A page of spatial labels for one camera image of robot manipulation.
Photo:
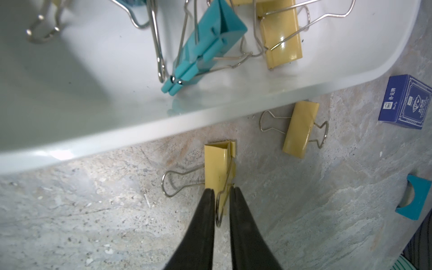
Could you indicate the teal tape dispenser piece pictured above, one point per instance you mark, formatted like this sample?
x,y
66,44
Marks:
x,y
420,187

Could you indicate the yellow binder clip long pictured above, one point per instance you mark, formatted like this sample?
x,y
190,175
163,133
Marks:
x,y
302,121

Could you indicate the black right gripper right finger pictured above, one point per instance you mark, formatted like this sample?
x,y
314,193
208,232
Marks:
x,y
248,248

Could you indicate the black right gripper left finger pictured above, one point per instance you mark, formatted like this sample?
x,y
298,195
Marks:
x,y
195,252

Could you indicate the teal binder clip upright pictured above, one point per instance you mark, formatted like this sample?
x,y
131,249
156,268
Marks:
x,y
143,15

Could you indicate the blue playing card box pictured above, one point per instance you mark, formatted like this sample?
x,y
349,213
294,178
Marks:
x,y
406,102

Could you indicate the white plastic storage box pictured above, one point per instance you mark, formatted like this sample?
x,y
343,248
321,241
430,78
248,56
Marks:
x,y
94,87

